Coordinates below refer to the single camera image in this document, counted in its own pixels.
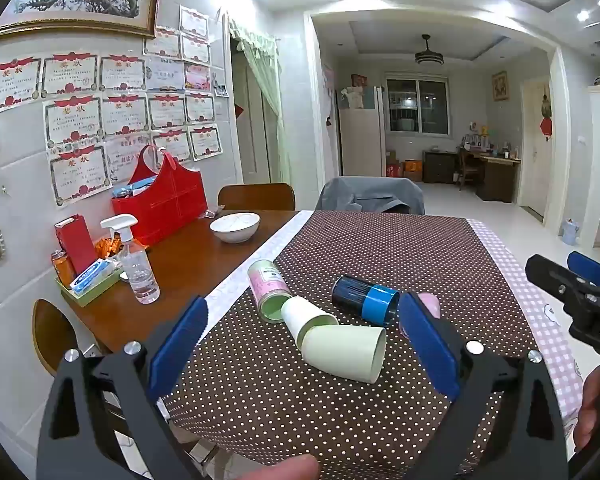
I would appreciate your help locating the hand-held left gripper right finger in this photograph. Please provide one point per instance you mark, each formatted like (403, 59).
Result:
(427, 345)

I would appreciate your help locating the wall of award certificates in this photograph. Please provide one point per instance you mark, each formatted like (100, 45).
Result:
(125, 110)

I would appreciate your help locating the red hanging door ornament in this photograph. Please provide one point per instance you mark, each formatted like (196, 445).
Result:
(546, 120)

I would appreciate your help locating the white door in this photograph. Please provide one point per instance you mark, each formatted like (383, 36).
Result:
(532, 170)

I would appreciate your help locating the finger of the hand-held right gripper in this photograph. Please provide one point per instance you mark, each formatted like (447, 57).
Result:
(587, 267)
(550, 272)

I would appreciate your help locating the window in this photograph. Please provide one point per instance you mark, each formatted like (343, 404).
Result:
(419, 105)

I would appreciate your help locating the white refrigerator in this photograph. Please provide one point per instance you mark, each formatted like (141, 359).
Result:
(360, 140)

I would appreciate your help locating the green tray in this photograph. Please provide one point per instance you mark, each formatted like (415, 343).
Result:
(92, 295)

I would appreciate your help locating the grey jacket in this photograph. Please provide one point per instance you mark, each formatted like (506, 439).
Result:
(370, 195)

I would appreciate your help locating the orange snack bag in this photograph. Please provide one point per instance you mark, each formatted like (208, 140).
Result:
(107, 247)

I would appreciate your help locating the blue jug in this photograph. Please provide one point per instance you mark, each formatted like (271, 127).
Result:
(571, 232)

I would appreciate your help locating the ceiling fan lamp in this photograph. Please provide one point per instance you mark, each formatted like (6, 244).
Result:
(429, 55)

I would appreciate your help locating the orange can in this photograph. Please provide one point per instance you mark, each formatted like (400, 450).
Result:
(62, 267)

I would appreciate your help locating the light green cup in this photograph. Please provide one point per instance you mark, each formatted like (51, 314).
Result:
(345, 352)

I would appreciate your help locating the brown dotted tablecloth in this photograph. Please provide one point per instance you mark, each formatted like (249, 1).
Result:
(380, 255)

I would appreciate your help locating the dark low cabinet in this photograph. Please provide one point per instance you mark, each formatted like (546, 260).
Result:
(440, 167)

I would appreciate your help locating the person's right hand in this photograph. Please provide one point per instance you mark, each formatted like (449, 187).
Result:
(592, 405)

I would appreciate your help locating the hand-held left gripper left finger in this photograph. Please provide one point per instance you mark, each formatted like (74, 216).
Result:
(177, 345)

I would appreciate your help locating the red gift box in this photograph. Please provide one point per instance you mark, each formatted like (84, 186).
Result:
(77, 242)

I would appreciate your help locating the plain pink cup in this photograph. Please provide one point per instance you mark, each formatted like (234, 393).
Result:
(430, 306)

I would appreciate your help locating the white bowl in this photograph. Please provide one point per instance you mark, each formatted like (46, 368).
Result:
(235, 227)

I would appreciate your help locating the blue tissue pack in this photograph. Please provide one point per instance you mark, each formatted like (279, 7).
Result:
(92, 276)

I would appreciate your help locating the dark desk chair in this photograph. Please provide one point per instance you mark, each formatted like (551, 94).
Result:
(467, 170)

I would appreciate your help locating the person's left hand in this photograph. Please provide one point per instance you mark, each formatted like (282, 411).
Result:
(280, 469)

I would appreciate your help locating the pink cup green inside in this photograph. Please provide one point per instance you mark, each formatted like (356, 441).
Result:
(267, 287)

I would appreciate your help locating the wooden chair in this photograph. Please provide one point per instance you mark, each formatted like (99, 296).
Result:
(50, 330)
(255, 197)

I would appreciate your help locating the green door curtain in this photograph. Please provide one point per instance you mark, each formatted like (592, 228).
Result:
(265, 75)

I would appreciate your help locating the blue and black cup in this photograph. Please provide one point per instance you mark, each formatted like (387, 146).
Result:
(365, 300)

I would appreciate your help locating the small framed wall picture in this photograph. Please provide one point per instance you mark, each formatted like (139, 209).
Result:
(499, 86)

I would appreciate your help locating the cardboard box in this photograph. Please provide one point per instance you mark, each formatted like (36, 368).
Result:
(395, 165)
(414, 170)

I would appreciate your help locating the wooden desk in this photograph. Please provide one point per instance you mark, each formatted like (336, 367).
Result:
(497, 175)

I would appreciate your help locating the white cup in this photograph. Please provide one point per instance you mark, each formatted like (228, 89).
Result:
(305, 316)

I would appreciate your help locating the clear spray bottle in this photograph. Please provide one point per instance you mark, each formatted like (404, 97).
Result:
(140, 270)

